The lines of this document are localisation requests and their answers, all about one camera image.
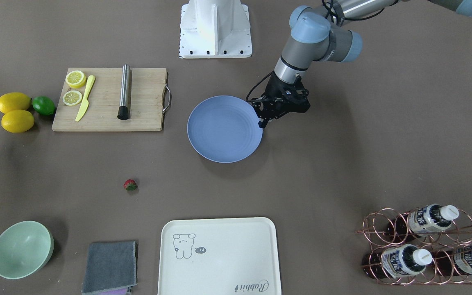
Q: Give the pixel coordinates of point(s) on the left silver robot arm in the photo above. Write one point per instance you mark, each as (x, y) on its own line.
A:
(317, 34)

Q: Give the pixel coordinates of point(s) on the lemon half slice one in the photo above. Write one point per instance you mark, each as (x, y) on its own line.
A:
(75, 79)

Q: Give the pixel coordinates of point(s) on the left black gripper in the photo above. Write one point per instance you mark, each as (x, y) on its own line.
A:
(273, 89)

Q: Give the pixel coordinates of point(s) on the tea bottle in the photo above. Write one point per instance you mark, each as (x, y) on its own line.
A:
(434, 218)
(396, 262)
(455, 262)

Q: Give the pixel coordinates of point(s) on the tea bottle middle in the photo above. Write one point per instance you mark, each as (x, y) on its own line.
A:
(434, 218)

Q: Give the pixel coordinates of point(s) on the tea bottle near front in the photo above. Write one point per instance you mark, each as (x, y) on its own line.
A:
(396, 262)

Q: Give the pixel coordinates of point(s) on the green bowl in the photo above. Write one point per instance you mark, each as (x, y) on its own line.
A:
(25, 247)

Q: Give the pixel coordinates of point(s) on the white camera post base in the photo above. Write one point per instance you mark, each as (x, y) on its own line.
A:
(215, 29)

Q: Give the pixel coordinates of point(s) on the lemon half slice two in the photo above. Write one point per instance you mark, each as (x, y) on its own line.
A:
(72, 98)

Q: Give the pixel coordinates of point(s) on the blue plate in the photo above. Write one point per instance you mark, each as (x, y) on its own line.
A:
(224, 129)

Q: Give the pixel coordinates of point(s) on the grey folded cloth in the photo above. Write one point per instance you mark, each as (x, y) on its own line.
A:
(111, 268)

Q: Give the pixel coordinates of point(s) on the whole yellow lemon one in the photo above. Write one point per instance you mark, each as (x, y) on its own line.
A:
(14, 101)

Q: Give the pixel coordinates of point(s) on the cream rabbit tray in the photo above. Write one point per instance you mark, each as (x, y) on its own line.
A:
(220, 256)

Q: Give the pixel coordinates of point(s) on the red strawberry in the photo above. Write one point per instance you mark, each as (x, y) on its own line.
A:
(130, 185)

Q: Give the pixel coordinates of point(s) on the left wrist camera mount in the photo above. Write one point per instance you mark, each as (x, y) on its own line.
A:
(294, 97)

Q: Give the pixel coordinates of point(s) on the tea bottle far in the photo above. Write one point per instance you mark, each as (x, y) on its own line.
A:
(455, 262)

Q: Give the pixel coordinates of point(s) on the yellow plastic knife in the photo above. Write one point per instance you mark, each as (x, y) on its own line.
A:
(85, 103)

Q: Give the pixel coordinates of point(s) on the copper wire bottle rack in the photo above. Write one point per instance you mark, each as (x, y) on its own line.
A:
(446, 243)

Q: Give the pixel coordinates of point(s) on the wooden cutting board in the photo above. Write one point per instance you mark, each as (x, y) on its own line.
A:
(148, 101)

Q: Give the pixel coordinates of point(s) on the whole yellow lemon two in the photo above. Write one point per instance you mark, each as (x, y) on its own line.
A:
(17, 121)

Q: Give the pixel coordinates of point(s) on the steel muddler black tip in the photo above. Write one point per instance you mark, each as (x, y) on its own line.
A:
(125, 93)

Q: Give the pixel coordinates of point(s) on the green lime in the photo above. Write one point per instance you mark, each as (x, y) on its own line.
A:
(44, 105)

